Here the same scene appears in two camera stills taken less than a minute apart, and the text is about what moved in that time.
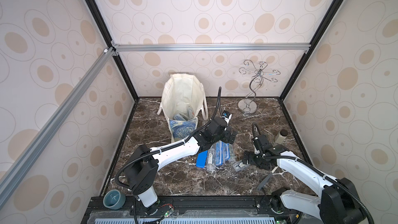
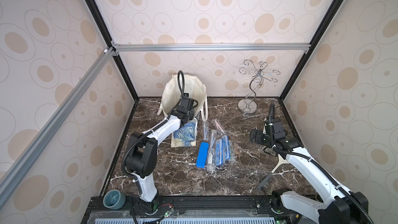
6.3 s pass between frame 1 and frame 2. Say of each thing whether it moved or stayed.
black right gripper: moved
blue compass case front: stayed
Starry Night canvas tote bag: stayed
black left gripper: moved
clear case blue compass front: stayed
